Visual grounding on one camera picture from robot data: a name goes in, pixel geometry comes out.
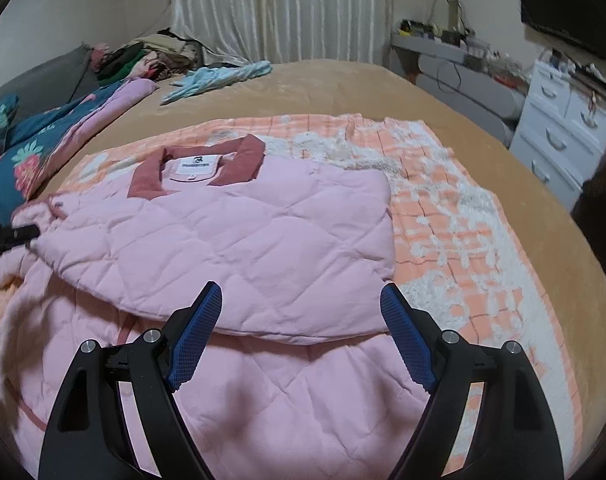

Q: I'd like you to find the black cable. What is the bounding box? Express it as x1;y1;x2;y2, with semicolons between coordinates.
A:
435;59;464;95

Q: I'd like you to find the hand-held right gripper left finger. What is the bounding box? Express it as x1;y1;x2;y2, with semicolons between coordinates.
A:
38;281;223;480

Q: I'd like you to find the cluster of cosmetic items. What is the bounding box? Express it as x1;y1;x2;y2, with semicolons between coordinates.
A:
398;19;534;86

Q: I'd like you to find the grey headboard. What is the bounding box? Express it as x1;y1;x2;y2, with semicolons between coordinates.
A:
0;44;101;111

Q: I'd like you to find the blue floral quilt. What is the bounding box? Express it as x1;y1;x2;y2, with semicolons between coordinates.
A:
0;77;159;226

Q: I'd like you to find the grey dressing table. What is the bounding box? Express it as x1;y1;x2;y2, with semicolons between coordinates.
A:
390;32;528;133

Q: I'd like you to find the pile of clothes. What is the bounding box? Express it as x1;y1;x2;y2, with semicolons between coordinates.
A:
90;34;204;83

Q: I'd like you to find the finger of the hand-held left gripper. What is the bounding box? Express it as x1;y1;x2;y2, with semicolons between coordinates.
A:
0;224;40;262

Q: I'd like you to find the arched mirror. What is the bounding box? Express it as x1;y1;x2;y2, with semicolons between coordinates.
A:
429;0;468;36

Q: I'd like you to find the white drawer cabinet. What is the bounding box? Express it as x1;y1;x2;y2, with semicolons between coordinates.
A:
510;57;606;213

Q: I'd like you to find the white curtain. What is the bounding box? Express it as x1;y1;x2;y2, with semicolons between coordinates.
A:
169;0;396;66

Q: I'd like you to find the bed with tan sheet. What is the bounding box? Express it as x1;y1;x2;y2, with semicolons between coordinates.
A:
0;59;606;480

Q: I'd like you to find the light blue garment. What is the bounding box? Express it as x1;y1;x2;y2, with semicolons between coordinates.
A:
160;61;273;106

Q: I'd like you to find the orange checked blanket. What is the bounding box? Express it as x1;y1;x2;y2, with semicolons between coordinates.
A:
0;112;584;480

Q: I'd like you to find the pink quilted jacket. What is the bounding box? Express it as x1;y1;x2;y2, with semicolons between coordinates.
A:
0;135;434;480

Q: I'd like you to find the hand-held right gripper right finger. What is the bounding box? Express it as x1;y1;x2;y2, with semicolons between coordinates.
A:
379;282;566;480

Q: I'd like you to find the black television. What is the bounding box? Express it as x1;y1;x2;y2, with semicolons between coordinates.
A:
518;0;606;63

